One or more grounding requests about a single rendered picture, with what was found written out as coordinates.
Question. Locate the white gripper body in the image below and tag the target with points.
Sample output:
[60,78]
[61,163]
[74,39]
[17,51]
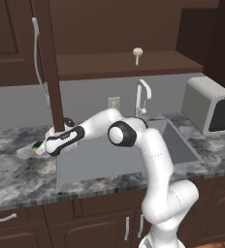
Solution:
[49,132]

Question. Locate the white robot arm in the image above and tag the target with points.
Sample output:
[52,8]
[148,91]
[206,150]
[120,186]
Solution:
[156,161]

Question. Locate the green and yellow sponge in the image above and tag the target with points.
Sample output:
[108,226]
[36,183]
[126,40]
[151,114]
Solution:
[37,148]

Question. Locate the grey kitchen sink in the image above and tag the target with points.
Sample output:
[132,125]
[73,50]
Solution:
[98,161]

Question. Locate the dark brown open cabinet door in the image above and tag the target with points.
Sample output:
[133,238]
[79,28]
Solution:
[51,64]

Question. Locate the dark brown panel under sink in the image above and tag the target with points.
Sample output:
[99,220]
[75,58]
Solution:
[108,203]

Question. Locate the silver sink tap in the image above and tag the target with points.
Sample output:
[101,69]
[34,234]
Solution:
[139,97]

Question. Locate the dark brown closed cabinet door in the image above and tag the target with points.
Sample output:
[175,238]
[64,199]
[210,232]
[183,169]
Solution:
[7,42]

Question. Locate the dark brown base cabinet door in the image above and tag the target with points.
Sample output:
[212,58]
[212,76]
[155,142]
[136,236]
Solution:
[137,231]
[17,237]
[91,231]
[219,216]

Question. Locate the beige dish brush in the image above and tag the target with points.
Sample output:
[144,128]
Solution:
[137,53]

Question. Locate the dark brown drawer front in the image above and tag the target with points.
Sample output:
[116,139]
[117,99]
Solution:
[7,218]

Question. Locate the grey toaster oven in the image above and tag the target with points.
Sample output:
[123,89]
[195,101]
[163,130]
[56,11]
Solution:
[208,103]

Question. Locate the beige wall power outlet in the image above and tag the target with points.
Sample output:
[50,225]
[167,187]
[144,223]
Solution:
[114,103]

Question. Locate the dark brown open wall cabinet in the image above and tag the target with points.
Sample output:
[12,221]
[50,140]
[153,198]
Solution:
[117,35]

